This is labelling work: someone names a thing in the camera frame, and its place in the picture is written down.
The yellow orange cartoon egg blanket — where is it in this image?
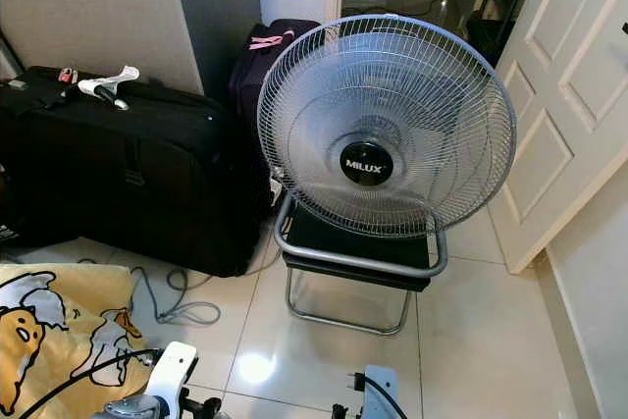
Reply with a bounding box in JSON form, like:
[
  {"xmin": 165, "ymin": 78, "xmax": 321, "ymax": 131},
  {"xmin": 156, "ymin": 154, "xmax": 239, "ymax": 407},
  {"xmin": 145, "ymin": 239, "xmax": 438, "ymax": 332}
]
[{"xmin": 0, "ymin": 262, "xmax": 160, "ymax": 418}]

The silver Milux fan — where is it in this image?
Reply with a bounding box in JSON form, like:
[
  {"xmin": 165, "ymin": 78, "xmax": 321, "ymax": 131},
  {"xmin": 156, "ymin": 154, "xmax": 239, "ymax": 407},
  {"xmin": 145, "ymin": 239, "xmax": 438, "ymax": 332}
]
[{"xmin": 256, "ymin": 14, "xmax": 518, "ymax": 240}]

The large black suitcase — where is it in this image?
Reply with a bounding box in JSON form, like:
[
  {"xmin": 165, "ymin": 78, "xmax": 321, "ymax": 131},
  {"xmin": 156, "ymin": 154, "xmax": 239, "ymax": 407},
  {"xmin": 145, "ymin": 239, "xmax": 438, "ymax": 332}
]
[{"xmin": 0, "ymin": 66, "xmax": 274, "ymax": 279}]

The black bag with white label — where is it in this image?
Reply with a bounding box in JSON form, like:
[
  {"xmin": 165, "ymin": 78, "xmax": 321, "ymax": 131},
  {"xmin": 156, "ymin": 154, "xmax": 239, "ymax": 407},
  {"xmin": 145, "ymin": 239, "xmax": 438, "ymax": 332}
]
[{"xmin": 0, "ymin": 182, "xmax": 28, "ymax": 245}]

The dark purple suitcase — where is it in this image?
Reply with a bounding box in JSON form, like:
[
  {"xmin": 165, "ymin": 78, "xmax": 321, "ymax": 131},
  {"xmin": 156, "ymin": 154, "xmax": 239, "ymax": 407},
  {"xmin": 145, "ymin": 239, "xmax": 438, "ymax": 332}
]
[{"xmin": 229, "ymin": 17, "xmax": 322, "ymax": 206}]

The white paper luggage tag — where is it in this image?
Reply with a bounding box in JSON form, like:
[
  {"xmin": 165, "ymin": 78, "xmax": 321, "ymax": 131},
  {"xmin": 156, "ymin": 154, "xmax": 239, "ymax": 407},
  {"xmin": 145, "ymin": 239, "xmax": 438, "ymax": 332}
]
[{"xmin": 77, "ymin": 65, "xmax": 140, "ymax": 100}]

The pink ribbon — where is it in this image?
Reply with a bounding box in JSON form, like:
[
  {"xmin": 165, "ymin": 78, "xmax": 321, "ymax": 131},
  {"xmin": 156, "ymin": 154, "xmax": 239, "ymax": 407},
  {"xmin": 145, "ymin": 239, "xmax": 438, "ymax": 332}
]
[{"xmin": 248, "ymin": 31, "xmax": 296, "ymax": 52}]

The white panelled door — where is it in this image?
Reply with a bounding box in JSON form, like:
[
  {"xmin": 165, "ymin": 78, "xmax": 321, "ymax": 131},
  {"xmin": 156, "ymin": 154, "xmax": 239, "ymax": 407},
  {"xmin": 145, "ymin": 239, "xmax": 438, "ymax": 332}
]
[{"xmin": 488, "ymin": 0, "xmax": 628, "ymax": 275}]

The grey partition panel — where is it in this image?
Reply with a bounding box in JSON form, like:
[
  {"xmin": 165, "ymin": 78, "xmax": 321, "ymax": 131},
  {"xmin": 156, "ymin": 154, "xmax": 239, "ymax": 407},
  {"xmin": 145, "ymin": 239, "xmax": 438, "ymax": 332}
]
[{"xmin": 0, "ymin": 0, "xmax": 205, "ymax": 96}]

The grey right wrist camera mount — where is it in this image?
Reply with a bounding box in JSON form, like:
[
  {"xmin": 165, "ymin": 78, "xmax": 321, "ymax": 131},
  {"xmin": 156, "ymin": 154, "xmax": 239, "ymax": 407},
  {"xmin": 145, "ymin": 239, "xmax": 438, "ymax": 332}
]
[{"xmin": 361, "ymin": 365, "xmax": 401, "ymax": 419}]

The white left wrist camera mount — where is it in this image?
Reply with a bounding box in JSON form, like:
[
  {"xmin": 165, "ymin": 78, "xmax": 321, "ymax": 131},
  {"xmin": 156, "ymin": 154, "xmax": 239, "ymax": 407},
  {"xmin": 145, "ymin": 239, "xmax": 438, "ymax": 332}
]
[{"xmin": 150, "ymin": 341, "xmax": 199, "ymax": 405}]

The grey floor cable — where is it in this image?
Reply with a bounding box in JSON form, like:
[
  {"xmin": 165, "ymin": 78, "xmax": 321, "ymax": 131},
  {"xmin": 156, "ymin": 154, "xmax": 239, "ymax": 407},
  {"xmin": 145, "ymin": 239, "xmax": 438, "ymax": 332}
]
[{"xmin": 132, "ymin": 267, "xmax": 223, "ymax": 328}]

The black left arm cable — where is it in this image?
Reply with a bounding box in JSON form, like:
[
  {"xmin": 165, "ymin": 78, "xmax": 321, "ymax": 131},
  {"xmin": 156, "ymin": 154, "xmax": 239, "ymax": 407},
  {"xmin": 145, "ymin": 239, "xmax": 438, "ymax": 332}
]
[{"xmin": 15, "ymin": 347, "xmax": 164, "ymax": 419}]

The black seat metal frame chair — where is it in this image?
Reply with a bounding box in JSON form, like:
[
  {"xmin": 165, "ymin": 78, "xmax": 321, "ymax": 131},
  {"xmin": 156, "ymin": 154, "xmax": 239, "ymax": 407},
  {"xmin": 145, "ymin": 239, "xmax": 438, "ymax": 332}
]
[{"xmin": 273, "ymin": 191, "xmax": 449, "ymax": 337}]

